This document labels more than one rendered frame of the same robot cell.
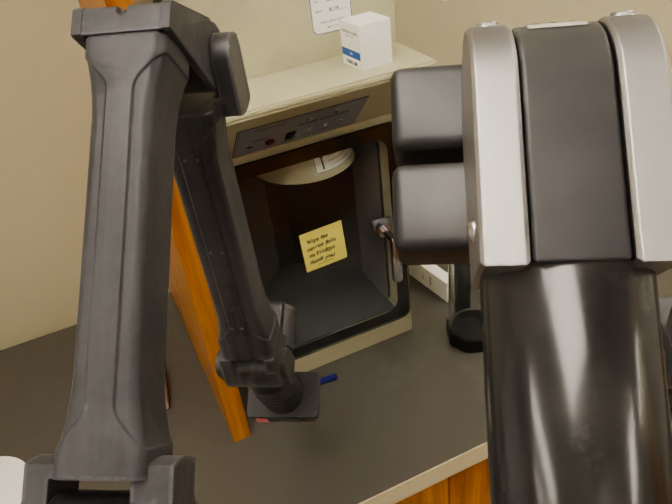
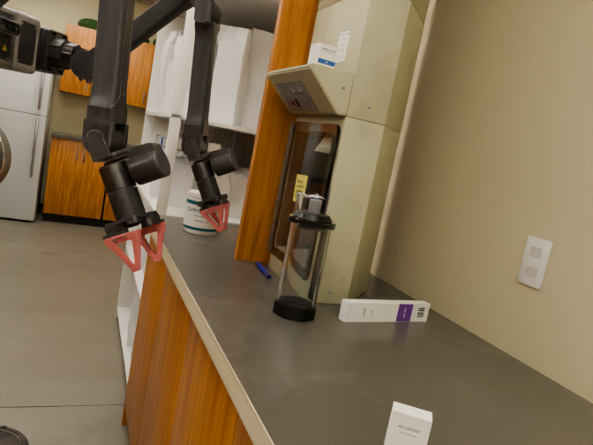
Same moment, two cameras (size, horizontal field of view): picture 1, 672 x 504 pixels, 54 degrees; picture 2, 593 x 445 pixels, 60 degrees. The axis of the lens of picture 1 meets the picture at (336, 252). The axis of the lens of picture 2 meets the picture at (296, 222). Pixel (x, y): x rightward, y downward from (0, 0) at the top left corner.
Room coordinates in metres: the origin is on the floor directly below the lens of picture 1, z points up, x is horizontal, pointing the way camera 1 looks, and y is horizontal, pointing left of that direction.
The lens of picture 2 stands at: (0.84, -1.38, 1.31)
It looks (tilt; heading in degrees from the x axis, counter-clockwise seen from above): 8 degrees down; 87
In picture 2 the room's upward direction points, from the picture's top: 11 degrees clockwise
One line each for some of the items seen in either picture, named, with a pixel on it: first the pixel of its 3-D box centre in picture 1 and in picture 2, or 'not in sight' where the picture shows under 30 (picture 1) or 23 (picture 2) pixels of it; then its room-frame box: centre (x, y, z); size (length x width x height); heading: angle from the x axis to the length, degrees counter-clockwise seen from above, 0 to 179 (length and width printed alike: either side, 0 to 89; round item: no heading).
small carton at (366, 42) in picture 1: (366, 40); (322, 58); (0.90, -0.08, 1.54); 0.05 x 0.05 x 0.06; 26
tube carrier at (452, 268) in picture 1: (473, 286); (303, 264); (0.94, -0.24, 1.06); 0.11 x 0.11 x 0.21
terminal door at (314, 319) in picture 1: (326, 253); (300, 195); (0.91, 0.02, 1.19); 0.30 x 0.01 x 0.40; 110
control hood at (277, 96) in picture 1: (318, 111); (303, 92); (0.87, 0.00, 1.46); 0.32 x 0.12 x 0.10; 111
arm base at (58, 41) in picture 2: not in sight; (64, 55); (0.16, 0.19, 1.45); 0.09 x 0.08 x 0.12; 80
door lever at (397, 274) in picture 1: (391, 253); (304, 209); (0.92, -0.09, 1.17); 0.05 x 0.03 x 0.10; 20
